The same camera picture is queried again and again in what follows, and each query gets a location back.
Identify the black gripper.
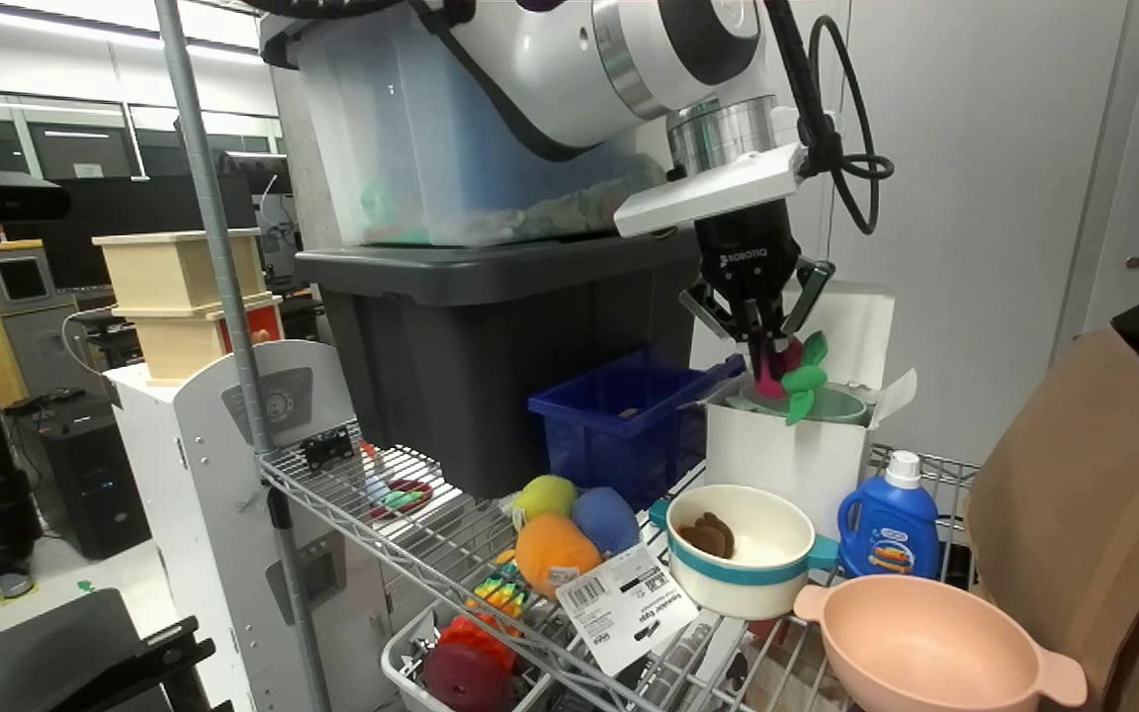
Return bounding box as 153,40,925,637
684,201,838,387

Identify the white cardboard box open lid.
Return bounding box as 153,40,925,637
701,281,922,548

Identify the brown toy food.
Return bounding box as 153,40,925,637
669,506,741,560

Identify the blue toy detergent bottle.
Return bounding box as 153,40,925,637
833,448,945,582

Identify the brown cardboard box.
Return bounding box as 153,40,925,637
962,320,1139,712

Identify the multicolour small toy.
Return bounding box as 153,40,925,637
465,560,538,624

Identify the beige box orange trim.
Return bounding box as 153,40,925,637
130,293,290,387

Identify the beige plastic box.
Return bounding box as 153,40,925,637
91,225,269,320

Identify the blue plastic bin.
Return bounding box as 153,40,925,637
526,347,748,511

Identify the white bowl teal rim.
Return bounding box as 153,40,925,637
640,481,833,622

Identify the blue plush ball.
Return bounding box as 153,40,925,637
571,483,647,560

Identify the yellow green plush ball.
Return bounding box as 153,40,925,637
510,473,586,535

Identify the dark grey storage tote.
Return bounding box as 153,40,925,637
292,229,719,499

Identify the orange plush ball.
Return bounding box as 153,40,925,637
510,511,603,597

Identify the white paper barcode tag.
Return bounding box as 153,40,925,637
551,537,702,681

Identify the clear plastic storage bin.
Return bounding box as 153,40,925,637
261,0,679,255

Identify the white cabinet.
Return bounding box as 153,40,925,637
108,338,391,712

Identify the black computer tower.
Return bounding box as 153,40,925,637
0,393,153,561

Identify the tan machine with screen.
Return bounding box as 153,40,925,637
0,234,62,413

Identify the black equipment case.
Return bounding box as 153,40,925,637
0,586,224,712

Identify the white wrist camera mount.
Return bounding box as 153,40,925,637
609,138,817,243

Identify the pink bowl with handles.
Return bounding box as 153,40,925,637
792,569,1091,712

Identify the white wire basket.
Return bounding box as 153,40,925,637
379,597,565,712

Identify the metal wire shelf rack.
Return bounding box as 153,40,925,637
151,0,979,712

